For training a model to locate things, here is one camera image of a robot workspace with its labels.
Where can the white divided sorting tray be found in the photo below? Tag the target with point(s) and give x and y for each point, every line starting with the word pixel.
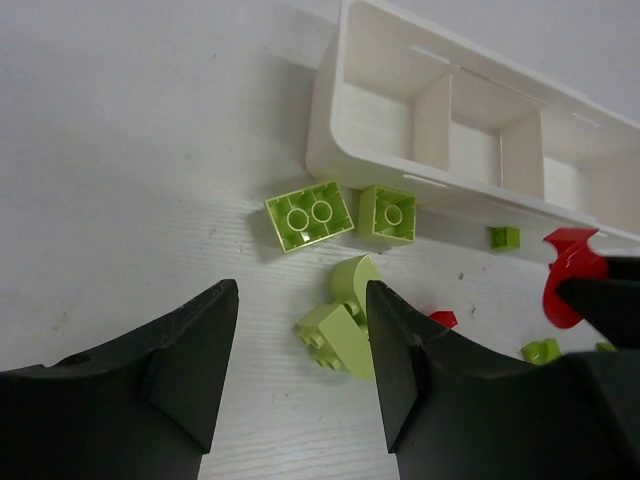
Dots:
pixel 401 102

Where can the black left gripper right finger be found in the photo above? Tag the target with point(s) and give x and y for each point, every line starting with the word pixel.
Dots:
pixel 454 409

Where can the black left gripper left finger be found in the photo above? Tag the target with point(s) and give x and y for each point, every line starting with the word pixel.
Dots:
pixel 141 406

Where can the light green curved lego brick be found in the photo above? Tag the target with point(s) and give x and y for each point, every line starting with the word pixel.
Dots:
pixel 348 284

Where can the light green 2x3 lego brick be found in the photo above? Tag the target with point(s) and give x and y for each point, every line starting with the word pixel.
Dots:
pixel 307 216

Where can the light green 2x2 lego brick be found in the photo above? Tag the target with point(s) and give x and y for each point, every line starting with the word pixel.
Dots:
pixel 386 216

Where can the red lego piece upper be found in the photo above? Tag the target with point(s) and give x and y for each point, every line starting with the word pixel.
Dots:
pixel 446 318

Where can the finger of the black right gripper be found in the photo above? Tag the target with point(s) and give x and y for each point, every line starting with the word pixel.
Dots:
pixel 610 304

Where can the light green sloped lego brick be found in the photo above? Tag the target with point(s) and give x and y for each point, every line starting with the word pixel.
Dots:
pixel 336 341

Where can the small green lego brick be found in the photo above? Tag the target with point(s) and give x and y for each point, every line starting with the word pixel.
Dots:
pixel 605 346
pixel 541 352
pixel 505 238

